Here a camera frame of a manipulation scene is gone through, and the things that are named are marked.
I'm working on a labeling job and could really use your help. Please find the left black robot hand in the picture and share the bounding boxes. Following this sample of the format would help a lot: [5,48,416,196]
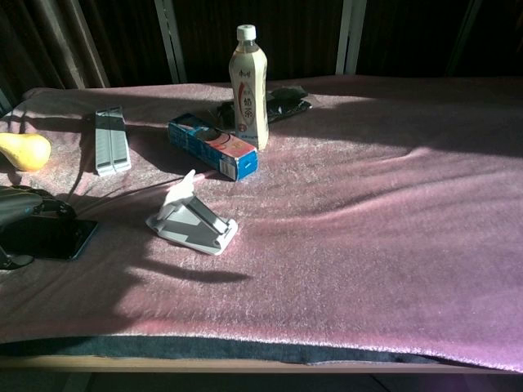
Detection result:
[0,185,78,270]

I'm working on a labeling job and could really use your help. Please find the black smartphone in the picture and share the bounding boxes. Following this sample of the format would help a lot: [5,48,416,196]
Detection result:
[6,217,100,262]

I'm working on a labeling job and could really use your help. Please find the white object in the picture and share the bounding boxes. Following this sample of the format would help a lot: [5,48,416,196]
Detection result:
[145,169,239,256]

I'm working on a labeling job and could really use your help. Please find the yellow pear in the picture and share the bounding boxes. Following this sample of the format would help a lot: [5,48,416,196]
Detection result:
[0,132,52,172]

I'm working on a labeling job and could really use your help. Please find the brown curtain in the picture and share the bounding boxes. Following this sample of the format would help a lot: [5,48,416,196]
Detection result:
[0,0,111,115]

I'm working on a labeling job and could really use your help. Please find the blue cookie box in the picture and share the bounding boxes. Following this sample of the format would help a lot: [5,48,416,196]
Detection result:
[167,113,260,182]

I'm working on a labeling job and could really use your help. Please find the dark grey felt underlay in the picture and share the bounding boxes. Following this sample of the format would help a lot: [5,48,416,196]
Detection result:
[0,335,450,366]

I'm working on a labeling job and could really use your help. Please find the white lotion bottle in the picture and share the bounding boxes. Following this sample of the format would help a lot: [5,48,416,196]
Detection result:
[228,24,270,151]

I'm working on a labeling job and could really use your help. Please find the black plastic packet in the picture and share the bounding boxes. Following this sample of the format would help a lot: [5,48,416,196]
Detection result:
[216,85,313,126]

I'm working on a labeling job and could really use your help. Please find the pink table cloth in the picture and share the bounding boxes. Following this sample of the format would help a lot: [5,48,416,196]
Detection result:
[0,74,523,373]

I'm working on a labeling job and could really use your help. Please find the grey metal bracket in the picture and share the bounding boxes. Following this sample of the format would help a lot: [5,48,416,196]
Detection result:
[94,105,132,177]

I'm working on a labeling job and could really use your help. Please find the white metal frame post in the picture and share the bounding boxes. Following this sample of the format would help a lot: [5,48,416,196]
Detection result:
[335,0,367,76]
[154,0,189,85]

